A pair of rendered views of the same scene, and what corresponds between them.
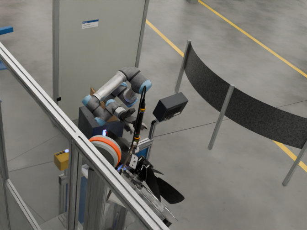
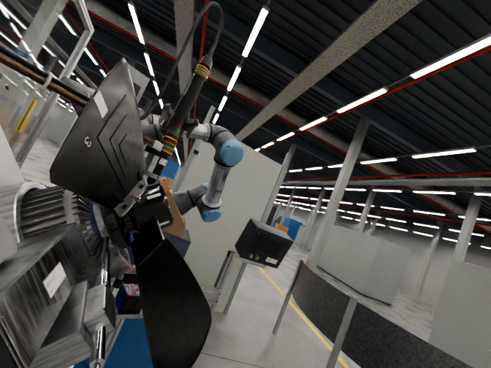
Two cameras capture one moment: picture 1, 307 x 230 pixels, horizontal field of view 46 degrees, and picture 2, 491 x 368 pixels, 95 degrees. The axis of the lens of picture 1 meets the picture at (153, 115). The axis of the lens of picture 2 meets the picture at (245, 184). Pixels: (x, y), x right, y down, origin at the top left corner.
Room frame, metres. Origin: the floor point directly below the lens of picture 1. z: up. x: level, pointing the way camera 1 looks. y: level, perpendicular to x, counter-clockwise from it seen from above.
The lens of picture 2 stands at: (1.27, -0.41, 1.29)
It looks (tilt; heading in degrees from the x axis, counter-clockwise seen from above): 6 degrees up; 23
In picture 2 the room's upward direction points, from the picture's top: 23 degrees clockwise
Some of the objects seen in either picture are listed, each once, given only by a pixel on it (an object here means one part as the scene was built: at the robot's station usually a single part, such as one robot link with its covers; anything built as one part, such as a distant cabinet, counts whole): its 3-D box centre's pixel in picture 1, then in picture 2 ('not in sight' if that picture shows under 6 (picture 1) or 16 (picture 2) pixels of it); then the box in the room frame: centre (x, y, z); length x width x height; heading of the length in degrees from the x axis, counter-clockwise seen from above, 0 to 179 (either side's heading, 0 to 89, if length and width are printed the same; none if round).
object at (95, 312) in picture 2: (161, 203); (101, 309); (1.54, -0.17, 1.08); 0.07 x 0.04 x 0.06; 58
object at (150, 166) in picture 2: (134, 145); (157, 161); (1.77, 0.08, 1.32); 0.09 x 0.07 x 0.10; 172
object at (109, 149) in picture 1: (102, 153); not in sight; (1.07, 0.18, 1.88); 0.17 x 0.15 x 0.16; 47
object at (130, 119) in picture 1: (127, 120); (172, 128); (1.86, 0.16, 1.45); 0.12 x 0.08 x 0.09; 47
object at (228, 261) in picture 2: (152, 130); (224, 269); (2.42, -0.02, 0.96); 0.03 x 0.03 x 0.20; 47
